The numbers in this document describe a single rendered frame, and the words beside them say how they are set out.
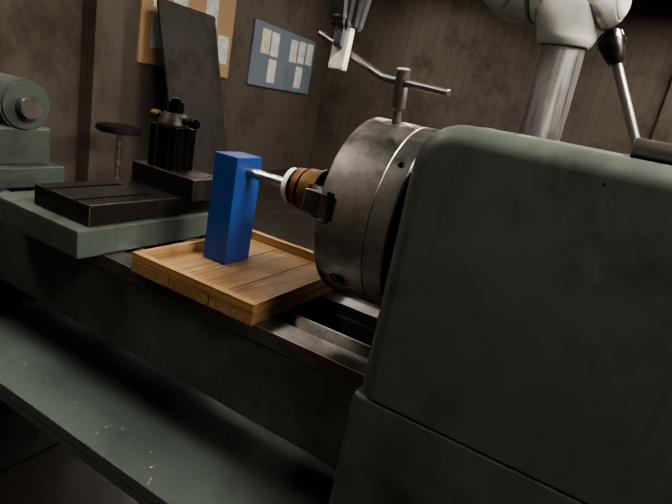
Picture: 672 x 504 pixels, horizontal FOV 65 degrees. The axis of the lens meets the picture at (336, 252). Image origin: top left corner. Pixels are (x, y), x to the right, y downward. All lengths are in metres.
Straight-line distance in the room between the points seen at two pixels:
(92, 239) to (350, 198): 0.56
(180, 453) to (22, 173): 0.90
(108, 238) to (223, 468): 0.51
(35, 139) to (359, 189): 1.12
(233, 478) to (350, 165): 0.63
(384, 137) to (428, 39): 7.86
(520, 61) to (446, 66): 1.06
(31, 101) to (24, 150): 0.14
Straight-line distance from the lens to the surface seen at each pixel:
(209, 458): 1.13
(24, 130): 1.68
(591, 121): 8.34
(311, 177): 0.96
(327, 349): 0.87
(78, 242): 1.12
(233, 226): 1.09
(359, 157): 0.81
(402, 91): 0.87
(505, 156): 0.63
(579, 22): 1.33
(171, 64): 5.42
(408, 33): 8.76
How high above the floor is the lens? 1.26
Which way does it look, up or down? 16 degrees down
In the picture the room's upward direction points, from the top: 11 degrees clockwise
